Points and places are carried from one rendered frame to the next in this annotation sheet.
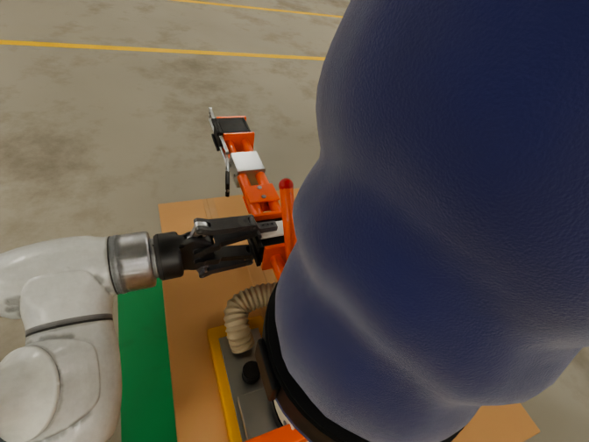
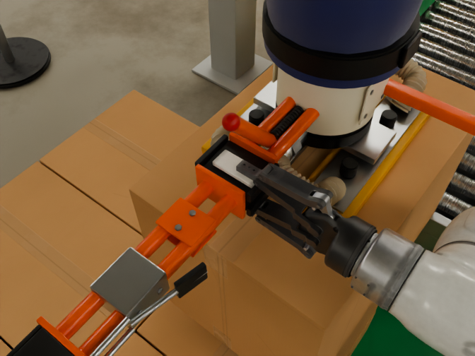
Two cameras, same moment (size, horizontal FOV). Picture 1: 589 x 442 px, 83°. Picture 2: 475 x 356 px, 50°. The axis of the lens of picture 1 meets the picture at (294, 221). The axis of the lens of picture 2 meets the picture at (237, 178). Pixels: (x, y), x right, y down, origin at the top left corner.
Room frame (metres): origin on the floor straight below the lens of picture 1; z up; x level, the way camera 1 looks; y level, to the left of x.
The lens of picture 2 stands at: (0.56, 0.45, 1.69)
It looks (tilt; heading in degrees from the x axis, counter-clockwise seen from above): 51 degrees down; 249
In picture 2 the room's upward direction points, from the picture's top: straight up
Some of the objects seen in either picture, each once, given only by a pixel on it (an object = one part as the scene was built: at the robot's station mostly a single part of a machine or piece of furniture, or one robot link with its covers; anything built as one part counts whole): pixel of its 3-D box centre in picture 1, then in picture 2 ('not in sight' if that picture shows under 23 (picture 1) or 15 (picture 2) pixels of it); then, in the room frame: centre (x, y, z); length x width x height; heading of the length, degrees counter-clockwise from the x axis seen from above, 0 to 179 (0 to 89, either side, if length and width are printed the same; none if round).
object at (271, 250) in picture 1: (278, 238); (237, 174); (0.39, 0.02, 1.13); 0.10 x 0.08 x 0.06; 121
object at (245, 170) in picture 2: (262, 224); (254, 169); (0.38, 0.05, 1.17); 0.05 x 0.01 x 0.03; 121
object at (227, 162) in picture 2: (276, 229); (238, 168); (0.39, 0.03, 1.15); 0.07 x 0.03 x 0.01; 121
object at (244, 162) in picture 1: (246, 168); (131, 287); (0.58, 0.13, 1.11); 0.07 x 0.07 x 0.04; 31
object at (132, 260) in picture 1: (136, 260); (384, 266); (0.28, 0.22, 1.12); 0.09 x 0.06 x 0.09; 31
